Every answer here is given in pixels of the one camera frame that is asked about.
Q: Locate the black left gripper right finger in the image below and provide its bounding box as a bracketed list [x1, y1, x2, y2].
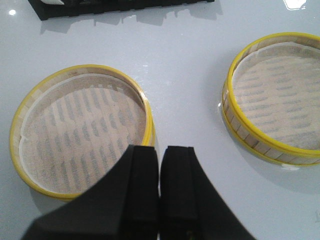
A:
[159, 146, 254, 240]

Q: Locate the bamboo steamer drawer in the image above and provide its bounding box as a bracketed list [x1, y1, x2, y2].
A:
[9, 64, 156, 201]
[221, 32, 320, 166]

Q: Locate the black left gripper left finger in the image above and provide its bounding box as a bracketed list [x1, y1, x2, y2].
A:
[22, 145, 159, 240]

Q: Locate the black dish rack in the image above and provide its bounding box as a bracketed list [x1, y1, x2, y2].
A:
[28, 0, 212, 21]

